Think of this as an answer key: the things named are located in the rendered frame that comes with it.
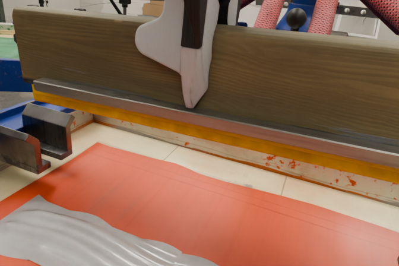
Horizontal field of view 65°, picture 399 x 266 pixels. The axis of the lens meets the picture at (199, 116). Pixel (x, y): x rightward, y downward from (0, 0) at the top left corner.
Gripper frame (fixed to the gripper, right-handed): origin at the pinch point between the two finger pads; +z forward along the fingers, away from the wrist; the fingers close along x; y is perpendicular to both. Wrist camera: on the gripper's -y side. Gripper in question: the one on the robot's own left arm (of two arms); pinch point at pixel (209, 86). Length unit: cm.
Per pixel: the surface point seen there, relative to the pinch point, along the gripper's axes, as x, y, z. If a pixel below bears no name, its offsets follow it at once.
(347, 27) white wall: -413, -27, 29
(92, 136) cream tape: -10.8, 22.0, 15.5
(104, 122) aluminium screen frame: -15.1, 23.1, 15.0
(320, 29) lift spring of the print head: -51, -6, -1
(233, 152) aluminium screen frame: -15.2, 0.5, 14.0
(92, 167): -4.0, 16.4, 15.6
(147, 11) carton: -367, 225, 37
